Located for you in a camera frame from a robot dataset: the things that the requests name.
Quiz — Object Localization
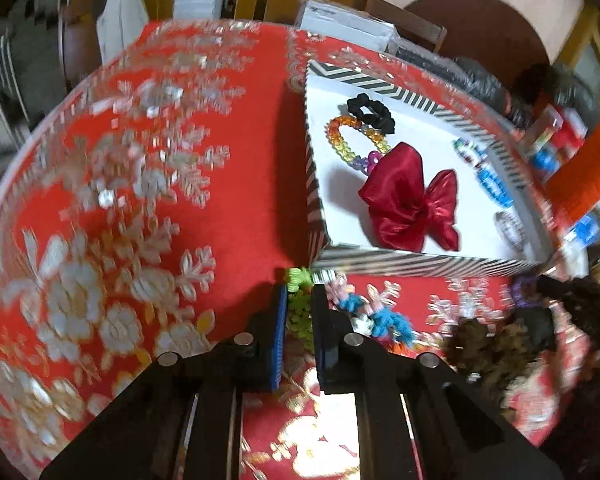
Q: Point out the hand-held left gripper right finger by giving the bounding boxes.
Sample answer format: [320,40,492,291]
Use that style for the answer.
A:
[311,284,565,480]

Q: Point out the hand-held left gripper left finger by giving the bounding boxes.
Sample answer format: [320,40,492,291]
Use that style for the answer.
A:
[39,285,288,480]

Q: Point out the red satin bow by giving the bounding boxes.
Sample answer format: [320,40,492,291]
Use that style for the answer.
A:
[357,142,461,252]

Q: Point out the rainbow bead bracelet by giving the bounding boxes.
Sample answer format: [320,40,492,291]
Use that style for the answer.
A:
[323,114,392,174]

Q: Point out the silver bead bracelet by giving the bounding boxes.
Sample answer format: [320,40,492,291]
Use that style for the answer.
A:
[494,210,529,249]

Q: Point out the black scrunchie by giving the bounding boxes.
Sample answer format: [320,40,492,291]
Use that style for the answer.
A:
[346,93,397,135]

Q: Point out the blue bead bracelet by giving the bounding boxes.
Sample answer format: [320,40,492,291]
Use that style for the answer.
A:
[477,162,516,209]

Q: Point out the multicolour bead bracelet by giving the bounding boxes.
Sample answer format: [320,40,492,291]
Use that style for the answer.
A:
[454,136,491,166]

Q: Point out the striped cardboard box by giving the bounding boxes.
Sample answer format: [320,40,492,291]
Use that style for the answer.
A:
[285,60,556,277]

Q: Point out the brown fuzzy scrunchie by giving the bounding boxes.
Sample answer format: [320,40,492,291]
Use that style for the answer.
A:
[444,317,537,397]

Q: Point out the red floral tablecloth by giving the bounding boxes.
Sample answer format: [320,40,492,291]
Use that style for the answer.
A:
[0,17,600,480]

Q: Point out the dark blurred object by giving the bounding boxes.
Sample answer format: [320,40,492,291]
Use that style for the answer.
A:
[510,274,600,361]

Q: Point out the dark wrapped package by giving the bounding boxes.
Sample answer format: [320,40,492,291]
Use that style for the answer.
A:
[385,40,461,77]

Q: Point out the black plastic bag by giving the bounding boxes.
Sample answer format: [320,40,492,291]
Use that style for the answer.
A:
[450,55,512,112]

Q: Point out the white flat box in plastic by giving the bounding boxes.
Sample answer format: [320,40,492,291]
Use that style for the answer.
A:
[296,0,401,54]

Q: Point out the orange red ribbed object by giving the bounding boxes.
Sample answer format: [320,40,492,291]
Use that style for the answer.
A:
[545,117,600,222]

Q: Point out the slatted wooden chair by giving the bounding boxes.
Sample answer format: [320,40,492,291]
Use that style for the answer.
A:
[362,0,449,54]

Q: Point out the round brown table top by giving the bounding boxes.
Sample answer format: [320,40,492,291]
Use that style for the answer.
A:
[402,0,552,81]

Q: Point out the dark wooden chair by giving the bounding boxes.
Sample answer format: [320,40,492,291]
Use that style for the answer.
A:
[59,7,107,92]

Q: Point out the staircase with steel railing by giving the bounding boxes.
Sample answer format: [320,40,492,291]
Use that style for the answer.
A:
[0,0,74,161]

